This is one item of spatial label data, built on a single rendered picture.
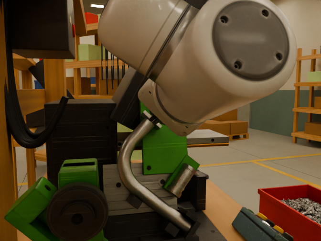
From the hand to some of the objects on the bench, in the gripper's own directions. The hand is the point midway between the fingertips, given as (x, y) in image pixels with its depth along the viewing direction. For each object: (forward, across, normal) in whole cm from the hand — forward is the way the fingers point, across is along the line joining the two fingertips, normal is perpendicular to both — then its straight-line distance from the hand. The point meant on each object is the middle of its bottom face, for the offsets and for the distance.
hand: (158, 115), depth 50 cm
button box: (+19, +44, -2) cm, 48 cm away
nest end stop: (+18, +26, -12) cm, 34 cm away
